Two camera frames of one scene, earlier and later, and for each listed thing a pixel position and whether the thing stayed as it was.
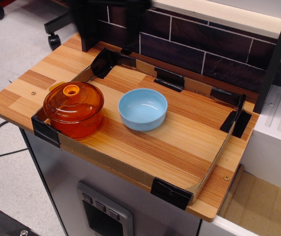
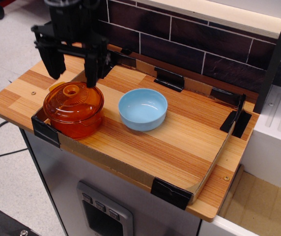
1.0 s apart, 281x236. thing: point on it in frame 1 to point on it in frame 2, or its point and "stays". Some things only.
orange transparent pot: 74,109 stays
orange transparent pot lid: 72,102 stays
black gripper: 85,14 to 73,28
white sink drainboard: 278,118 stays
